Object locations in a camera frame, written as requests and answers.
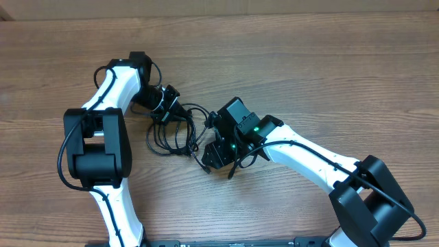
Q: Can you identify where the black cable bundle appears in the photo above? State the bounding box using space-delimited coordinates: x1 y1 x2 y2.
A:
145 102 213 175

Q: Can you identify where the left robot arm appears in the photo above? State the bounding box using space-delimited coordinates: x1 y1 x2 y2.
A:
57 51 191 246

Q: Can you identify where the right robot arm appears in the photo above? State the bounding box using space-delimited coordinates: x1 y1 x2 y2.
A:
202 97 414 246

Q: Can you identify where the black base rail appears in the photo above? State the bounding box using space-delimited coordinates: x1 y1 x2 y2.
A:
85 235 335 247

